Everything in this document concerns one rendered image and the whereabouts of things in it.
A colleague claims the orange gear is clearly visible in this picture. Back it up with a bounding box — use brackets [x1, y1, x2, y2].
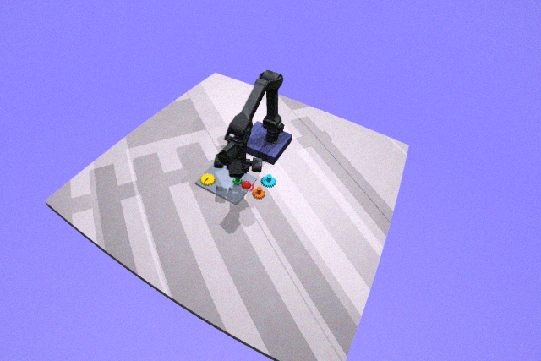
[252, 187, 265, 199]

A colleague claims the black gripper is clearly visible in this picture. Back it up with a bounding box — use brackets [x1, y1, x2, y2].
[214, 151, 263, 172]

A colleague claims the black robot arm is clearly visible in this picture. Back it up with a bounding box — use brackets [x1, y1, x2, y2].
[218, 69, 285, 178]

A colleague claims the teal gear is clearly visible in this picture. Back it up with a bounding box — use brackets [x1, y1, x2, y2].
[261, 174, 276, 188]

